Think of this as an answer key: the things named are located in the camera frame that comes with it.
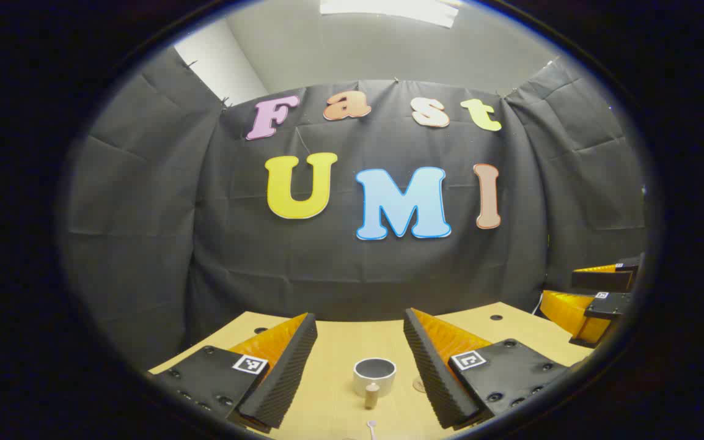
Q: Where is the wooden desktop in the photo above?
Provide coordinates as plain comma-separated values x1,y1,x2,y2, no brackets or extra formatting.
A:
147,301,579,440

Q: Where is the ceiling light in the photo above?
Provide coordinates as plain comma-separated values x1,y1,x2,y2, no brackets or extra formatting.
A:
318,0,461,29

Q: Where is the white cup with wooden handle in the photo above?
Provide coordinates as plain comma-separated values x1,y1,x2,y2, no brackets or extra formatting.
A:
353,357,397,410

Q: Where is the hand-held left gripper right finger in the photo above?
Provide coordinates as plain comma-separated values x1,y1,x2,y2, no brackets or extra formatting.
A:
403,308,578,430

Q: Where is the black backdrop cloth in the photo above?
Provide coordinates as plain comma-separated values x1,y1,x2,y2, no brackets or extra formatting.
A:
59,46,649,373

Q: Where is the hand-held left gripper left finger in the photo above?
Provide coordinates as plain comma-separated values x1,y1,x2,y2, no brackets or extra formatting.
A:
147,313,318,436

